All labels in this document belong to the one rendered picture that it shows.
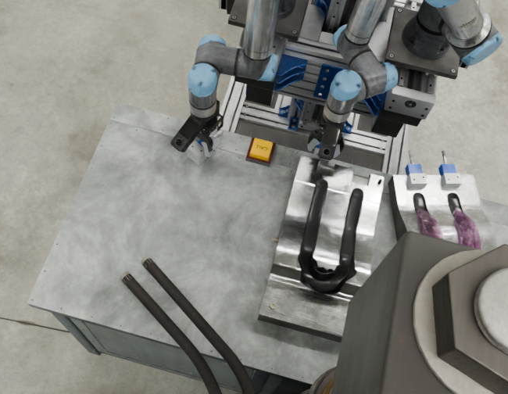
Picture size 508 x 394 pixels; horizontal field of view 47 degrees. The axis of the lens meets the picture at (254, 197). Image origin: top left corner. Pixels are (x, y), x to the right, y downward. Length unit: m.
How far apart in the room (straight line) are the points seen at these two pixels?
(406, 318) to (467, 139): 2.69
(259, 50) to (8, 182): 1.62
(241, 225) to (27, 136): 1.47
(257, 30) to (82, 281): 0.84
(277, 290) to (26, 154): 1.62
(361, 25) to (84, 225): 0.96
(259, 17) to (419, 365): 1.15
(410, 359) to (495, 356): 0.06
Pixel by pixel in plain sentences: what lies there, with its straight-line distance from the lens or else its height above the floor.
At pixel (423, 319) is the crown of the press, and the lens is 0.43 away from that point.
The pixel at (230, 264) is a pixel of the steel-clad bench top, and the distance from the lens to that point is 1.70.
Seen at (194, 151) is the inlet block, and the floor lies 0.85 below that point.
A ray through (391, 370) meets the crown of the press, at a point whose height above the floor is 2.00.
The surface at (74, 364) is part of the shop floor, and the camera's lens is 2.49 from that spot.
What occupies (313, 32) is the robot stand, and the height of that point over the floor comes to 0.95.
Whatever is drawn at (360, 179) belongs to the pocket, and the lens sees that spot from 1.80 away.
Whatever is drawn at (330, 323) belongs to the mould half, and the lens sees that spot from 1.62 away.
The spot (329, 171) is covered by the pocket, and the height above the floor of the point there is 0.86.
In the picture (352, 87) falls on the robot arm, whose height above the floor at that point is 1.20.
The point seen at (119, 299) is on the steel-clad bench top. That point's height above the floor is 0.80.
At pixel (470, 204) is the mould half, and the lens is 1.88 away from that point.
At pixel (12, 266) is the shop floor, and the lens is 2.67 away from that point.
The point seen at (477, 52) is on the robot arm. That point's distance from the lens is 1.69.
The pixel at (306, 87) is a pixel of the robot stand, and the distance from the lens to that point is 2.07.
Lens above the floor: 2.40
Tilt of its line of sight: 64 degrees down
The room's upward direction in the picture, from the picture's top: 10 degrees clockwise
